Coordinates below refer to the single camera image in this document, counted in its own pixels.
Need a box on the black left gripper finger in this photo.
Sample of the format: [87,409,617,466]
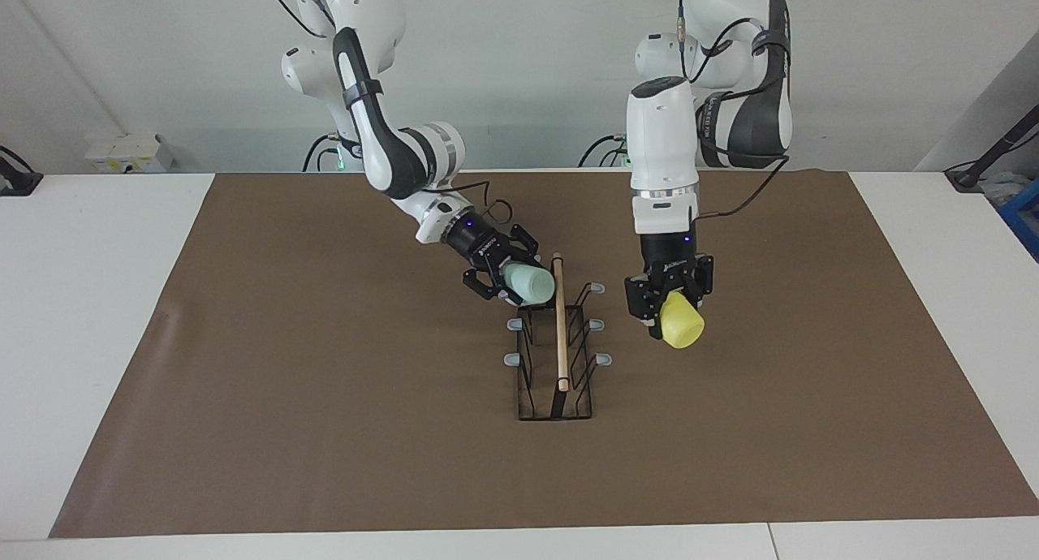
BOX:
[624,273,668,338]
[689,255,716,306]

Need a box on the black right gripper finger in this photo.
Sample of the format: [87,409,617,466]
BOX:
[509,225,541,263]
[463,267,521,306]

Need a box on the green plastic cup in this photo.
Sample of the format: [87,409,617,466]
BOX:
[503,261,557,306]

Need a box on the yellow plastic cup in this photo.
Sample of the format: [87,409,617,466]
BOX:
[657,291,706,351]

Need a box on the brown table mat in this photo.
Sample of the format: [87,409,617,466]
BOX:
[49,170,1039,539]

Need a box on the black stand pole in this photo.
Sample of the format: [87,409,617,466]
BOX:
[945,104,1039,193]

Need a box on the blue box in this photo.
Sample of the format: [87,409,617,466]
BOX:
[998,179,1039,262]

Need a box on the white power strip box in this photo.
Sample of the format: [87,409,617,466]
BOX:
[84,133,175,174]

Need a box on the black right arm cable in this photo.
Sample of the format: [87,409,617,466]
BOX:
[438,180,515,226]

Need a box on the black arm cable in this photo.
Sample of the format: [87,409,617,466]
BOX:
[676,0,794,221]
[438,180,515,226]

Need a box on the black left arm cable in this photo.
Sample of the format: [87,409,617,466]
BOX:
[676,0,794,221]

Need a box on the black wire cup rack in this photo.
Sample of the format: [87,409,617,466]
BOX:
[503,252,614,422]

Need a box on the black base cable bundle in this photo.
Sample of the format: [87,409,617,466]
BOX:
[303,131,364,174]
[577,133,635,170]

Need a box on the black clamp mount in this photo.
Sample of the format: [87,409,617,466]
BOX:
[0,145,44,198]

